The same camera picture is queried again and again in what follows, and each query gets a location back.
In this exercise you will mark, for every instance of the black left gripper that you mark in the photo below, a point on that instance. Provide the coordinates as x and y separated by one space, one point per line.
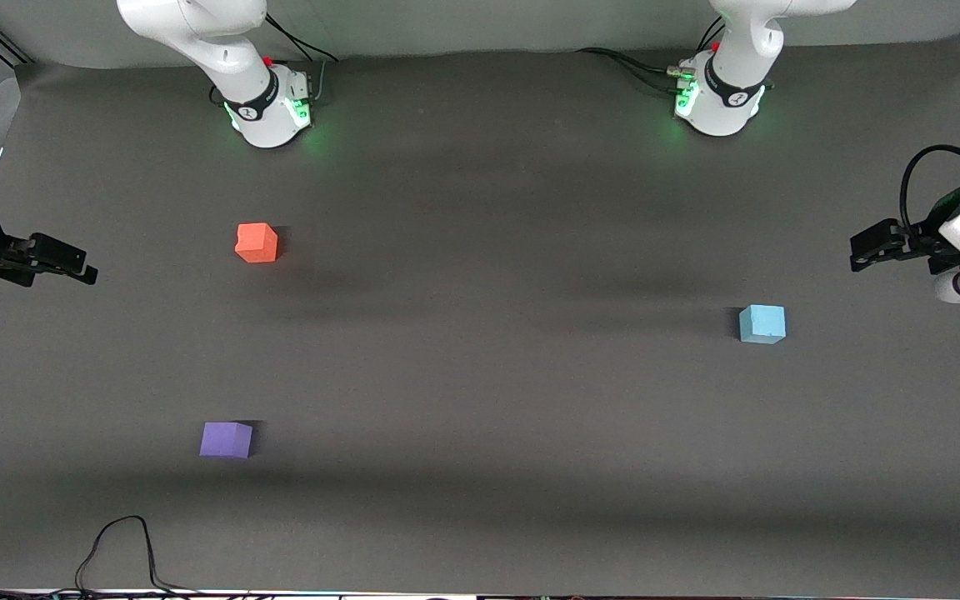
923 242

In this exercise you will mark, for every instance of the purple foam block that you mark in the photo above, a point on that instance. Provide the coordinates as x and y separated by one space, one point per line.
225 440

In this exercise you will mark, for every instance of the grey table cover cloth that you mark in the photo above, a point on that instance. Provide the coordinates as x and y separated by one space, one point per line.
480 392

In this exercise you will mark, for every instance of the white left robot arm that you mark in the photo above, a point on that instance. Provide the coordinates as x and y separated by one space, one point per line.
738 75

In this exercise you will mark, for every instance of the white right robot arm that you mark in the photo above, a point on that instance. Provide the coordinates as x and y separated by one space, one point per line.
222 50

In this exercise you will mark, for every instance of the orange foam block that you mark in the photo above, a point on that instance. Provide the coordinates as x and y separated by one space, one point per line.
256 242

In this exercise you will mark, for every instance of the light blue foam block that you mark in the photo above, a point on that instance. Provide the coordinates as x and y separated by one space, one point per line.
762 324

